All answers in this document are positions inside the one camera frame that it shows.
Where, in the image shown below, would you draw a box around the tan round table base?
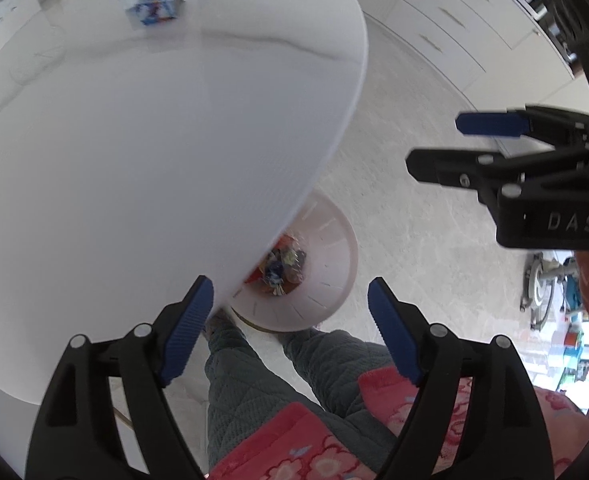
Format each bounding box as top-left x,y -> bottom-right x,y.
232,307 -> 275,333

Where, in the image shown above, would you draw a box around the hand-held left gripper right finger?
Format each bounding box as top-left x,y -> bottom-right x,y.
367,276 -> 558,480

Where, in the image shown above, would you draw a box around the person's pink floral jacket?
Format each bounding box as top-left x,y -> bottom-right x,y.
209,365 -> 589,480

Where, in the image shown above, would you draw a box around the person's purple slipper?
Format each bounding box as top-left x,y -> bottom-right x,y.
202,310 -> 235,341

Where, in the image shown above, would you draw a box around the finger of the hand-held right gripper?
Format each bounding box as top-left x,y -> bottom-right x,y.
406,142 -> 589,207
455,105 -> 589,150

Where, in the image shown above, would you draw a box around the pile of colourful wrappers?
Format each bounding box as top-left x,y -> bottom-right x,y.
244,232 -> 309,297

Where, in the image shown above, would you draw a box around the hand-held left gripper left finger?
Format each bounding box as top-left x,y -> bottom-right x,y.
24,275 -> 214,480

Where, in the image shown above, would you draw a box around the white drawer cabinet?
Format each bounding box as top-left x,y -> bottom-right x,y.
387,0 -> 575,93

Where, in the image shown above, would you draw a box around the grey exercise machine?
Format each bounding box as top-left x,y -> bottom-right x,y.
519,252 -> 575,331

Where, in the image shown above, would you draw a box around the clear storage boxes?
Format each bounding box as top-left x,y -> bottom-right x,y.
549,310 -> 589,391

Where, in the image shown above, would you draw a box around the white round waste bin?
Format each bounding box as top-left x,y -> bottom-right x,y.
224,192 -> 359,333

